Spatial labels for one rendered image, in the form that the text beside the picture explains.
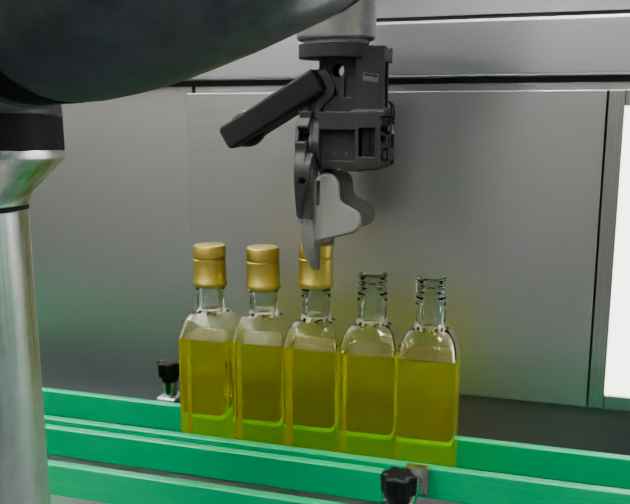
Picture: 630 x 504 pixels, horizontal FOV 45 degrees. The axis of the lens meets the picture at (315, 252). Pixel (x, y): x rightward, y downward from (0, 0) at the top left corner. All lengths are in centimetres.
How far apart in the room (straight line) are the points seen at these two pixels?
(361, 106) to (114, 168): 41
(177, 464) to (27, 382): 51
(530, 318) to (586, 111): 23
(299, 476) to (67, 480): 22
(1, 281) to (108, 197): 73
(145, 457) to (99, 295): 30
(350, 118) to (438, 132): 17
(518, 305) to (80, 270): 57
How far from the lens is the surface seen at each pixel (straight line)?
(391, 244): 86
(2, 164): 29
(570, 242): 85
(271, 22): 26
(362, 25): 72
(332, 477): 76
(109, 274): 104
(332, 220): 72
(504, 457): 83
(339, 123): 70
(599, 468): 83
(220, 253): 79
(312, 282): 75
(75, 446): 87
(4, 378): 31
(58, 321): 110
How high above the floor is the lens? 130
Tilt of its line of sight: 10 degrees down
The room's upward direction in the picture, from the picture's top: straight up
